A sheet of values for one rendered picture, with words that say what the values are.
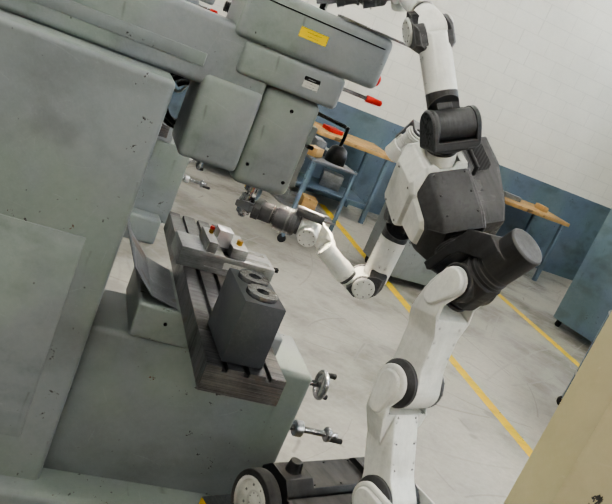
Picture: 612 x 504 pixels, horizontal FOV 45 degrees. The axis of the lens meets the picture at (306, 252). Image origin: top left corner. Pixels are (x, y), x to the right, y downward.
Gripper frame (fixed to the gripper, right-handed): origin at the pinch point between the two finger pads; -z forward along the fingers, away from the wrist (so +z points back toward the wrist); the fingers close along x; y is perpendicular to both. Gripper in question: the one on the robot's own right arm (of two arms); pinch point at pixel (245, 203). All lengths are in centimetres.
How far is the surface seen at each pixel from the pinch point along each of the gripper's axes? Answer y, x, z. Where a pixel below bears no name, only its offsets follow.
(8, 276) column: 35, 45, -52
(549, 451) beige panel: -28, 166, 55
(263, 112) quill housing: -31.4, 12.2, -3.6
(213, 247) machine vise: 19.2, -2.6, -5.2
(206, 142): -17.5, 19.0, -15.7
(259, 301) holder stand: 10, 54, 18
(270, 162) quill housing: -17.5, 9.4, 3.6
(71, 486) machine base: 103, 31, -17
